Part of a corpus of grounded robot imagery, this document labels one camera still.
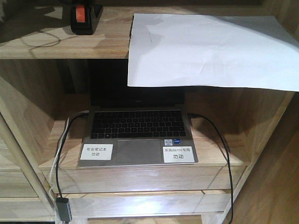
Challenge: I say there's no white paper sheet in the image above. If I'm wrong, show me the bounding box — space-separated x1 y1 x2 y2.
128 14 299 91

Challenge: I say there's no black stapler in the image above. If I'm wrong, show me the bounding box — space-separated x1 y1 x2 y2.
70 4 103 35

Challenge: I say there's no grey open laptop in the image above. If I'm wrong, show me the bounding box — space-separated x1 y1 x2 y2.
78 59 198 168

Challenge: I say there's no wooden shelf unit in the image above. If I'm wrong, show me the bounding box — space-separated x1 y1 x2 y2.
0 0 299 224

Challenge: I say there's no grey usb hub adapter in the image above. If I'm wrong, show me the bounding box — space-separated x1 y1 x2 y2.
56 197 72 222

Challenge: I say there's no black laptop cable right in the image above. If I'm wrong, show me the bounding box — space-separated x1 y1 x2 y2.
188 112 234 224

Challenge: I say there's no black laptop cable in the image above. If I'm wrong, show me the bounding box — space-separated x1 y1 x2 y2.
188 112 234 224
55 112 89 199

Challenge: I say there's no black laptop cable left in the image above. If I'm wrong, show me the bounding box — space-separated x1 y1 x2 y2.
55 112 89 199

